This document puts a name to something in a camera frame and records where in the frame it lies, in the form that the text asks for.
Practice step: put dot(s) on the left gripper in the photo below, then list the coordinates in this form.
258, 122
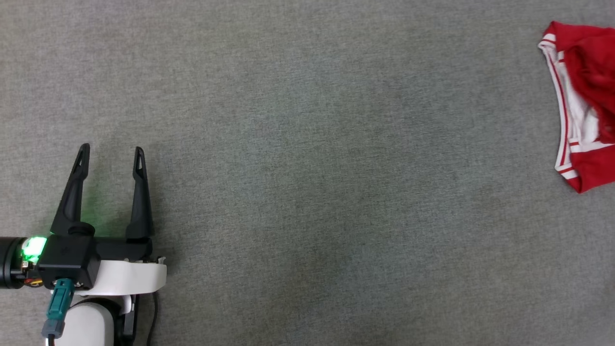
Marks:
129, 276

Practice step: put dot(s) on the red and white garment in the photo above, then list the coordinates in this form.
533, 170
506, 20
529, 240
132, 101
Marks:
591, 57

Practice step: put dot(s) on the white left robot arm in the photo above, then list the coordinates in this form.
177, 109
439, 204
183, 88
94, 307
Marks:
89, 324

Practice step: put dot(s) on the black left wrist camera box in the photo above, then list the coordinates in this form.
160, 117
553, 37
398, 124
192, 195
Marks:
67, 259

